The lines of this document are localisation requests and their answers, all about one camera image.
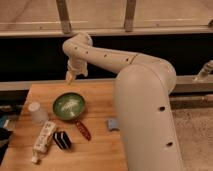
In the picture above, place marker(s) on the black striped eraser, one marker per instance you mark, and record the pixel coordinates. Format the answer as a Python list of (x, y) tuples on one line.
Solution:
[(62, 140)]

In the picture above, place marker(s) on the white object at right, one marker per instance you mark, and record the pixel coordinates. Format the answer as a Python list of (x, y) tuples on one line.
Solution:
[(204, 72)]

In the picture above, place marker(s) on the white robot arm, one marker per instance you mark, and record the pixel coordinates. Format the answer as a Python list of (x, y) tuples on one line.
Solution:
[(141, 97)]

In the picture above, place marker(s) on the green bowl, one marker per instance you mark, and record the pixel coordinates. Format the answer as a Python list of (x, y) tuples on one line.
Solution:
[(69, 106)]

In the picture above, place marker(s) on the blue sponge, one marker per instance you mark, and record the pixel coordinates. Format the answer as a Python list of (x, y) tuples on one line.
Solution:
[(112, 124)]

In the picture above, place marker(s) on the white tube package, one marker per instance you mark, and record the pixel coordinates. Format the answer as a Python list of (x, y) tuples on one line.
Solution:
[(43, 140)]

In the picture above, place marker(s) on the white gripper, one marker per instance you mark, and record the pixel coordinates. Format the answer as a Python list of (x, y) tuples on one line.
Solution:
[(76, 67)]

